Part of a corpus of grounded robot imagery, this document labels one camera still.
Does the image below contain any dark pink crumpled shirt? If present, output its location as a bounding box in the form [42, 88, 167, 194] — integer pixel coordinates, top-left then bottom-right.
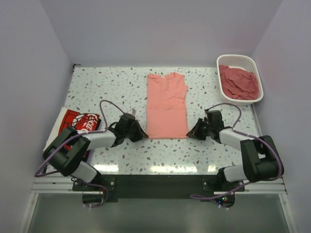
[219, 65, 259, 100]

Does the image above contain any aluminium extrusion rail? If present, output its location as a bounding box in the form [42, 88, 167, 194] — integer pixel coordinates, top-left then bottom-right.
[31, 172, 289, 195]

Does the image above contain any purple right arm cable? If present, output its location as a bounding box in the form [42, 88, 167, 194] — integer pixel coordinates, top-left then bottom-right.
[190, 103, 284, 202]

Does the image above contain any salmon pink t shirt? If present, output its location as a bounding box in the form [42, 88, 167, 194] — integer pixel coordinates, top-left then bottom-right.
[146, 72, 189, 139]

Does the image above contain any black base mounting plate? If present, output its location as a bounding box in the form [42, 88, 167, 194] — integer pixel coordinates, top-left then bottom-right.
[72, 174, 243, 202]

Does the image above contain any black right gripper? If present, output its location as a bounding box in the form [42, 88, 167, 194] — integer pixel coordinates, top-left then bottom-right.
[187, 117, 213, 141]

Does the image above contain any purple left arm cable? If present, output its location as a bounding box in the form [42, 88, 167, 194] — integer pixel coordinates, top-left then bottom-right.
[34, 100, 127, 208]

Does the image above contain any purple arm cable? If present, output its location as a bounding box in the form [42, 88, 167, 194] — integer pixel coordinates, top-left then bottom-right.
[34, 100, 127, 208]
[190, 103, 284, 202]

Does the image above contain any red white printed folded shirt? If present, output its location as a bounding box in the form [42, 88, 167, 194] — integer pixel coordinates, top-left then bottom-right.
[58, 109, 102, 156]

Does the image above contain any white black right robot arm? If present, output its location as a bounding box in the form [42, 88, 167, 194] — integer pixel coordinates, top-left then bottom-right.
[187, 110, 284, 191]

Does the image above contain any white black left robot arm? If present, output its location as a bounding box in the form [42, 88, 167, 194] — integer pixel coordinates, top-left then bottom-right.
[43, 113, 148, 190]

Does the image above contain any white plastic laundry basket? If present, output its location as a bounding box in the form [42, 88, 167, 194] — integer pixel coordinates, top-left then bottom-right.
[216, 54, 264, 106]

